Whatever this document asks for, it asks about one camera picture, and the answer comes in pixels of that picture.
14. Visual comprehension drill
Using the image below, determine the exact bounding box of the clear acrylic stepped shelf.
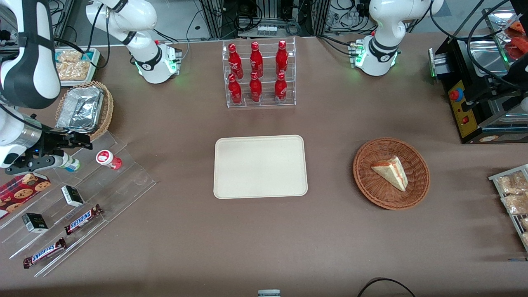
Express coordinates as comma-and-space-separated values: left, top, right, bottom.
0, 131, 157, 278

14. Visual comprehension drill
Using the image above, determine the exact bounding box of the red packaged food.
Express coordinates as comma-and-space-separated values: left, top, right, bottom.
506, 36, 527, 60

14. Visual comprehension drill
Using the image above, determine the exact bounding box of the red gum container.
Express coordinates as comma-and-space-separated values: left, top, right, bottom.
96, 149, 123, 170

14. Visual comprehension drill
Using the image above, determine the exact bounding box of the round brown wicker basket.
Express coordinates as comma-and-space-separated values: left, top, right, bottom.
353, 137, 431, 210

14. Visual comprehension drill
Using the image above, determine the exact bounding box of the red cookie box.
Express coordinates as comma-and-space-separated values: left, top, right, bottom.
0, 173, 52, 219

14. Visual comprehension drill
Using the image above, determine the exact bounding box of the small black box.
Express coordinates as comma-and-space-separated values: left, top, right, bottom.
21, 212, 49, 234
61, 185, 85, 207

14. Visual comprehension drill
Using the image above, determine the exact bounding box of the aluminium foil tray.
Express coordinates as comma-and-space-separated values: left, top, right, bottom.
56, 86, 104, 134

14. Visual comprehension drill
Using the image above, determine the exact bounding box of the black machine with yellow panel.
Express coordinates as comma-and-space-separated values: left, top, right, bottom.
429, 0, 528, 145

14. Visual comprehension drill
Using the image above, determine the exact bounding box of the light wicker basket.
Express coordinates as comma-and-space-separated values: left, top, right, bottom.
55, 81, 114, 144

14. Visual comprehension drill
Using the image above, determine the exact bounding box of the wrapped triangle sandwich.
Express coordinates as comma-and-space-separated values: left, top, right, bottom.
371, 156, 409, 192

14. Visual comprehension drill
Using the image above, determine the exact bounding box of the white plastic snack bin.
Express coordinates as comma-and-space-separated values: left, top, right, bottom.
54, 48, 101, 87

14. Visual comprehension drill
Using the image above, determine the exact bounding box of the snickers bar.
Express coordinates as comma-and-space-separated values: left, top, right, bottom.
64, 204, 103, 236
23, 238, 67, 269

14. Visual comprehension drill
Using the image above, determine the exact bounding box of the red cola bottle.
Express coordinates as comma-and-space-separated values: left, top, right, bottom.
250, 41, 264, 78
249, 72, 262, 103
276, 40, 289, 77
228, 43, 244, 79
274, 72, 288, 104
228, 73, 243, 105

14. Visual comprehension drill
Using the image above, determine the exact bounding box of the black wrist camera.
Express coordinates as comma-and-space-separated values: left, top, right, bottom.
5, 155, 68, 175

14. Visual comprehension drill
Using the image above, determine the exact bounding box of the beige plastic tray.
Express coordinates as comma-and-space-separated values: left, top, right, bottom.
213, 135, 309, 199

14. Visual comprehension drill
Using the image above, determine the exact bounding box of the clear cracker bag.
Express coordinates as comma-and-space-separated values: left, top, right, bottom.
56, 50, 91, 81

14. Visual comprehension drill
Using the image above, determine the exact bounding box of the grey wire tray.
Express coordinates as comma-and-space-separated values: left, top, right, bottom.
488, 164, 528, 252

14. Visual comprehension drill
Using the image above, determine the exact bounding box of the black cable loop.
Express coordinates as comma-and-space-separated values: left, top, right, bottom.
357, 278, 417, 297

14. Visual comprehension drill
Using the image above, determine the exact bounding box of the clear snack bag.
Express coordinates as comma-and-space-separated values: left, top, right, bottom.
501, 194, 528, 215
496, 171, 528, 195

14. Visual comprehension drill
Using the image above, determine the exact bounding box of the clear acrylic bottle rack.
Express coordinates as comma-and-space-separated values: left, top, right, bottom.
222, 37, 297, 108

